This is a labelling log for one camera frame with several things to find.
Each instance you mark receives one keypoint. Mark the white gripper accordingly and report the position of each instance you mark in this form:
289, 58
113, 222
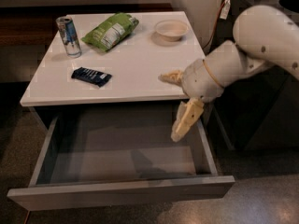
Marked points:
200, 79

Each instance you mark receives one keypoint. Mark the dark blue rxbar wrapper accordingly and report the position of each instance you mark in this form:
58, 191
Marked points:
94, 77

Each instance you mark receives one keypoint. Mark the grey top drawer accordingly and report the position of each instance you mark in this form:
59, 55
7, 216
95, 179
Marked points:
120, 154

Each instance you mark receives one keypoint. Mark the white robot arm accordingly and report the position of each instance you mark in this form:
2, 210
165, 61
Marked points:
263, 35

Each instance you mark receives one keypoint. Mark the white paper bowl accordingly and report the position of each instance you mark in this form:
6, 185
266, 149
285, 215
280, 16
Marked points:
171, 30

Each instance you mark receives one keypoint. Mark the white paper tag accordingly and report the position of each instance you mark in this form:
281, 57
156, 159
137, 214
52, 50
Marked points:
225, 9

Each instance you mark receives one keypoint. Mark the green chip bag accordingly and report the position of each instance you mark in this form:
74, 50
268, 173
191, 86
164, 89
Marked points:
111, 32

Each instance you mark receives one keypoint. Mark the white top grey cabinet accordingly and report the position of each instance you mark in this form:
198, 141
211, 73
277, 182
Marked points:
134, 64

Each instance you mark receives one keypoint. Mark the silver blue drink can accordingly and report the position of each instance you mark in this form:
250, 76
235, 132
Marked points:
69, 36

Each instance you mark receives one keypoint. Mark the dark wooden bench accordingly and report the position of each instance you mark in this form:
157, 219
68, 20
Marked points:
37, 26

